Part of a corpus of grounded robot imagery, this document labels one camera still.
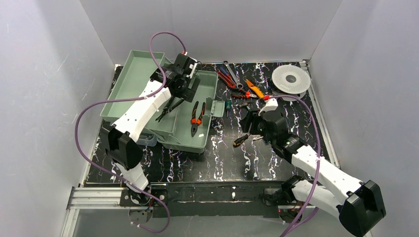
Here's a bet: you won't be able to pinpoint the grey green tool box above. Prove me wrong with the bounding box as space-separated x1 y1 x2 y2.
108 50 224 154

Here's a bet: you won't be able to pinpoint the claw hammer black handle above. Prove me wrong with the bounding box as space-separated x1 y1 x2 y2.
239 101 255 111

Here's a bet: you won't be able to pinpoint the black long nose pliers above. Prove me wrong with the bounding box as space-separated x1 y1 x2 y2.
155 96 185 122

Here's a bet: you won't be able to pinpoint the red handled cutter pliers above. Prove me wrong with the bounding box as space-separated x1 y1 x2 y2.
231 92 258 99

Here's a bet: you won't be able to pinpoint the black yellow screwdriver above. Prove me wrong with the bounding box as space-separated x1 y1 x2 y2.
233 134 250 148

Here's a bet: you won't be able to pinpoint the red black utility knife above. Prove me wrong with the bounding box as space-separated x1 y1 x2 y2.
217 70 236 89

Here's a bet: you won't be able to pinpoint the blue red small screwdriver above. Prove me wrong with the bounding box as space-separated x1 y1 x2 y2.
219 67 236 87

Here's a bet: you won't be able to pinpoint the green stubby screwdriver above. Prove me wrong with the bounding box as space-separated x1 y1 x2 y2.
225 99 232 118

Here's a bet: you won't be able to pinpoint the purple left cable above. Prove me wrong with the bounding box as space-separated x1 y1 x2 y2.
74 31 187 235

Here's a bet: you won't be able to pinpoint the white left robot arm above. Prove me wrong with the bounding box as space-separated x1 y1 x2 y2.
101 53 200 192

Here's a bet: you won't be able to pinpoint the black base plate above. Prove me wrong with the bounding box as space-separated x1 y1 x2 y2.
118 181 315 219

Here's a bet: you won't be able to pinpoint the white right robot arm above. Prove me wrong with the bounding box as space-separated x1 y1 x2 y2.
239 111 386 237

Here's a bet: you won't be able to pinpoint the grey combination wrench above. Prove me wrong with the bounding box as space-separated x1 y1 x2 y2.
223 61 244 89

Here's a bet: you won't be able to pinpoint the white filament spool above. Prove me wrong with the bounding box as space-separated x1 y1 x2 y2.
270 65 311 99

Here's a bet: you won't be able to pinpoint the black orange pliers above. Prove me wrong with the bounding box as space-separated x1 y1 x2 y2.
191 101 207 137

